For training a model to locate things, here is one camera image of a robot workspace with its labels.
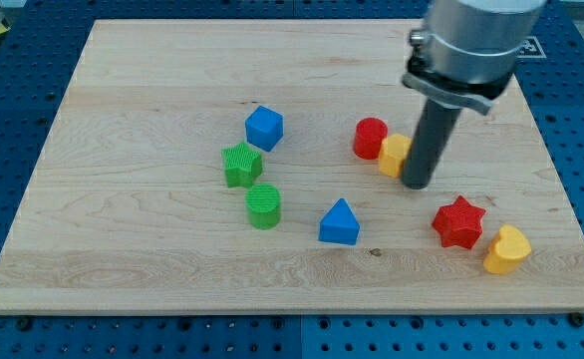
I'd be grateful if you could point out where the green star block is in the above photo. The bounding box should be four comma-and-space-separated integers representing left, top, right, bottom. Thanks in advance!
221, 142, 263, 188

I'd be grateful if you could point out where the blue cube block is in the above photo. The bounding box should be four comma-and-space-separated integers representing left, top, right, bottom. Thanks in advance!
245, 106, 283, 152

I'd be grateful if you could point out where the yellow hexagon block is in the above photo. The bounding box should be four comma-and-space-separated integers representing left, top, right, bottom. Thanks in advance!
378, 134, 412, 179

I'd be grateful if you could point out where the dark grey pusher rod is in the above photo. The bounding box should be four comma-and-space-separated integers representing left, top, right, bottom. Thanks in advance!
401, 99, 461, 189

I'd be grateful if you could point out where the wooden board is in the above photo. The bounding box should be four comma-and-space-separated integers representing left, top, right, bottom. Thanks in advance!
0, 20, 584, 316

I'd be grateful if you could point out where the red cylinder block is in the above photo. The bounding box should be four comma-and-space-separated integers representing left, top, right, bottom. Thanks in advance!
353, 118, 389, 160

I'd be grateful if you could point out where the blue triangle block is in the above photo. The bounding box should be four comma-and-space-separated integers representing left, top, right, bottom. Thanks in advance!
318, 198, 361, 245

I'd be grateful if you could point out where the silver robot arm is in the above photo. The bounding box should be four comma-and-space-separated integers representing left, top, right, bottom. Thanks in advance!
401, 0, 546, 189

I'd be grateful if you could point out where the fiducial marker tag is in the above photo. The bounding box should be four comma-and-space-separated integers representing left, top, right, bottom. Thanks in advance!
517, 36, 546, 59

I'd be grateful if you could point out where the yellow heart block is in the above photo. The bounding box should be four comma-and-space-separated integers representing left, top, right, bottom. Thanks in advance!
483, 224, 532, 274

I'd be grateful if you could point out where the green cylinder block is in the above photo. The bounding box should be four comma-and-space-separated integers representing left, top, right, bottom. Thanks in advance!
245, 183, 281, 229

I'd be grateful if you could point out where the red star block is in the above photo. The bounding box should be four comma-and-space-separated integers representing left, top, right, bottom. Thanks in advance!
432, 195, 486, 249

